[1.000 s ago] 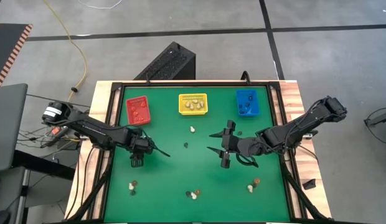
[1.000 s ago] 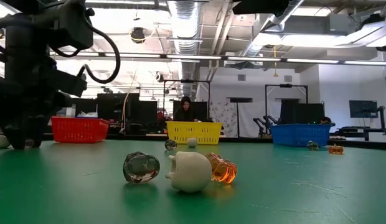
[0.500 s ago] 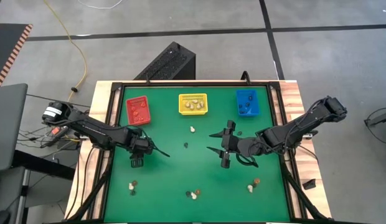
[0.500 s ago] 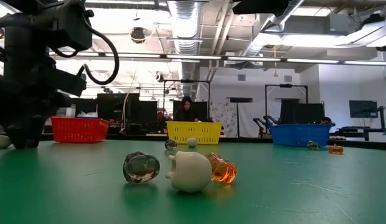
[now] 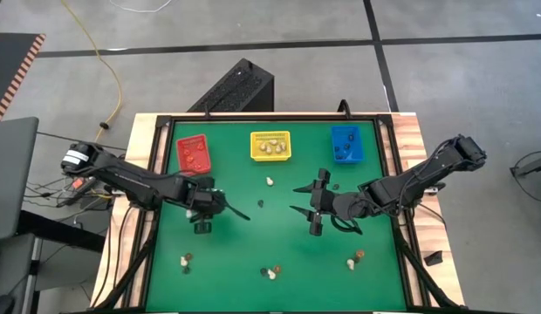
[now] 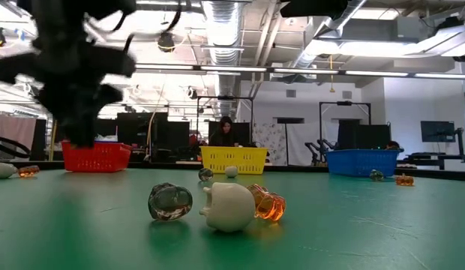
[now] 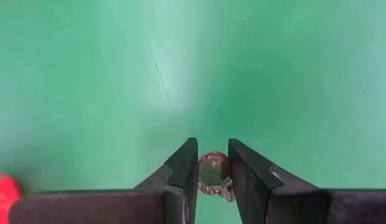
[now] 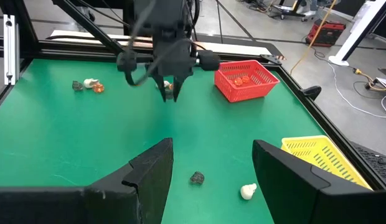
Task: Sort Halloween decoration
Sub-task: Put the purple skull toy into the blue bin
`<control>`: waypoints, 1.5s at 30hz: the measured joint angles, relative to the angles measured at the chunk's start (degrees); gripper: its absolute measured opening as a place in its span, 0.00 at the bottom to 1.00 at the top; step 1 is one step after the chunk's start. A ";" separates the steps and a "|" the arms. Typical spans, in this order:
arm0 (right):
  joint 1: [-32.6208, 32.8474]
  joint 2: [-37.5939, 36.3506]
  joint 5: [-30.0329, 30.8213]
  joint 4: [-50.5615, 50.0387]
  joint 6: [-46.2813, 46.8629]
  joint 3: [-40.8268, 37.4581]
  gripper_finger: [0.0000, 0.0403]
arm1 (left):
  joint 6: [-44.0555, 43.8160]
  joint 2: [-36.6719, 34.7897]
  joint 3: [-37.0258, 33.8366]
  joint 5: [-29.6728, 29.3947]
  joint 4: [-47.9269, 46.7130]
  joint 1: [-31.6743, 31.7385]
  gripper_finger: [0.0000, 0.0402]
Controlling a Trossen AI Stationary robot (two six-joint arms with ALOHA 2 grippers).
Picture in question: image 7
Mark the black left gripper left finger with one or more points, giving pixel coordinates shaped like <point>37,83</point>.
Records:
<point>180,193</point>

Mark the green table mat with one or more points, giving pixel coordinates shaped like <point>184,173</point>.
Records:
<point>118,77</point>

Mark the red plastic basket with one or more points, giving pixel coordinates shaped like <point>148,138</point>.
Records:
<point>4,199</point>

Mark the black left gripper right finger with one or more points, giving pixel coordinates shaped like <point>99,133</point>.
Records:
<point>252,186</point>

